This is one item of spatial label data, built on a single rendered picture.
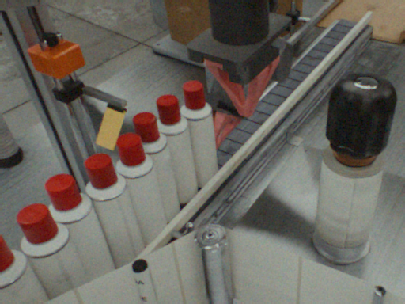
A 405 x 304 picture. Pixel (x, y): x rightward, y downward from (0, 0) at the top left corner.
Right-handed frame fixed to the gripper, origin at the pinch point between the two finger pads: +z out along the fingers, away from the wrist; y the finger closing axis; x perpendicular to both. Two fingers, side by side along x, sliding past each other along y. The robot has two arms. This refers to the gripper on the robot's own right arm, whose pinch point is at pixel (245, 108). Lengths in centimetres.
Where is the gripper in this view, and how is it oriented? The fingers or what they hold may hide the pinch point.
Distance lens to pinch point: 54.2
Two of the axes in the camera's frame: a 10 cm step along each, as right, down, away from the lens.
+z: 0.3, 7.4, 6.7
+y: 5.0, -5.9, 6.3
